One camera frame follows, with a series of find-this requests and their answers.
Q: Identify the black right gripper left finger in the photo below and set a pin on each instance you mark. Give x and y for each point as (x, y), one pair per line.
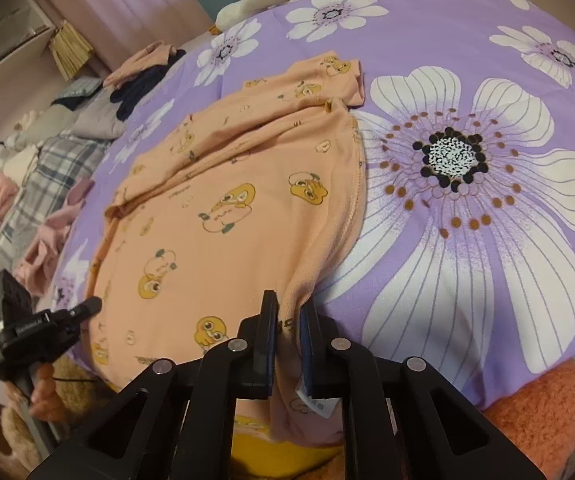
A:
(255, 369)

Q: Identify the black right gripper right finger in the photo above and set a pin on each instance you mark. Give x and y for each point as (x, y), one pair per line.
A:
(322, 371)

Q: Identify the orange duck print shirt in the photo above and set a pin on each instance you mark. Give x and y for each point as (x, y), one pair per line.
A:
(263, 190)

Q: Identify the left hand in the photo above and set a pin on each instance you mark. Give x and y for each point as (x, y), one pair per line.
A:
(45, 403)

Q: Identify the pink crumpled garment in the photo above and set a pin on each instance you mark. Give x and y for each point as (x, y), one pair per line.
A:
(38, 265)

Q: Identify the grey plaid blanket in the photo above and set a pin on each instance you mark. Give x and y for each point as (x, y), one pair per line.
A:
(62, 162)

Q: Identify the purple floral bed cover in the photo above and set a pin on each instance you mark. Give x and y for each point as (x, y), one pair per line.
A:
(466, 254)

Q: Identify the orange fluffy sleeve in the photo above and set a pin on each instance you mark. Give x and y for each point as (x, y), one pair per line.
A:
(540, 418)

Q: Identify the dark navy garment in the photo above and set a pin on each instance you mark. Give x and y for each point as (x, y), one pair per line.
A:
(129, 94)

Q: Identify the folded orange garment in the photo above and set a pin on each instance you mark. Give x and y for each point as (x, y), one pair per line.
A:
(156, 54)

